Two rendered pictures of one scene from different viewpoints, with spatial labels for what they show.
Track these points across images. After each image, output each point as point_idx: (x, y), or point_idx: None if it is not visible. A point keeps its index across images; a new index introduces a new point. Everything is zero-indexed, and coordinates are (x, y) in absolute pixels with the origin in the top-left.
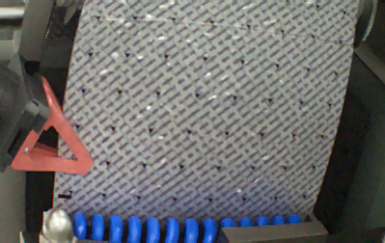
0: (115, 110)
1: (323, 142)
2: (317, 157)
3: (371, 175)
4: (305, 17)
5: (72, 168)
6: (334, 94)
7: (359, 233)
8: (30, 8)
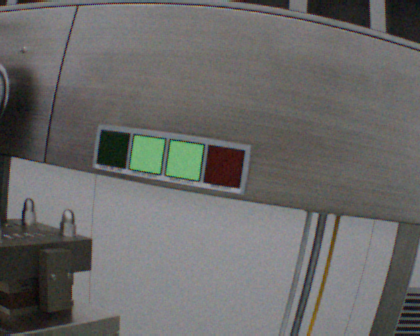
0: None
1: None
2: None
3: None
4: None
5: None
6: None
7: (11, 219)
8: None
